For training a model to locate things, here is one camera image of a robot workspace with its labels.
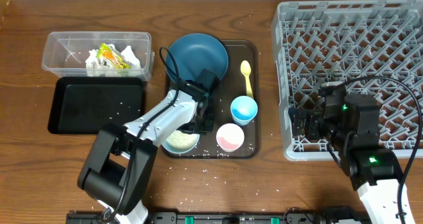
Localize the pink white cup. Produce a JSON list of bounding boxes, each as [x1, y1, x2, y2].
[[216, 123, 245, 152]]

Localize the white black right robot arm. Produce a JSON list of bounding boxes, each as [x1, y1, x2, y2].
[[284, 76, 422, 223]]

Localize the dark brown serving tray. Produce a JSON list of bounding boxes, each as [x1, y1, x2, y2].
[[163, 40, 260, 159]]

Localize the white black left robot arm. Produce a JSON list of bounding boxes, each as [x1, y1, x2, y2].
[[77, 65, 223, 223]]

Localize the dark blue plate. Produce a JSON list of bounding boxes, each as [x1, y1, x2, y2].
[[165, 33, 229, 93]]

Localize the black rectangular tray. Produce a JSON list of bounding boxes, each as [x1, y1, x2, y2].
[[48, 77, 145, 134]]

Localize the light blue cup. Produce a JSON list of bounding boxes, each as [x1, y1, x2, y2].
[[230, 96, 258, 126]]

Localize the grey dishwasher rack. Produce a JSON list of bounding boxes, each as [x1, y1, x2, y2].
[[271, 0, 422, 161]]

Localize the yellow plastic spoon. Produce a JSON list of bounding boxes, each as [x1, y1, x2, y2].
[[240, 60, 254, 98]]

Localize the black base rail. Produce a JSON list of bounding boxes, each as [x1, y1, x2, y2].
[[65, 207, 371, 224]]

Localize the white tissue paper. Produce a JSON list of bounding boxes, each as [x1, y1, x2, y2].
[[85, 44, 141, 77]]

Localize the clear plastic waste bin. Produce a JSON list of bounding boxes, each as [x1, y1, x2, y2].
[[42, 31, 154, 81]]

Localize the green yellow snack wrapper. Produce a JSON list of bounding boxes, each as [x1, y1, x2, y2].
[[96, 43, 130, 69]]

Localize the light blue rice bowl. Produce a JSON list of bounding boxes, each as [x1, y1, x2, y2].
[[162, 130, 200, 154]]

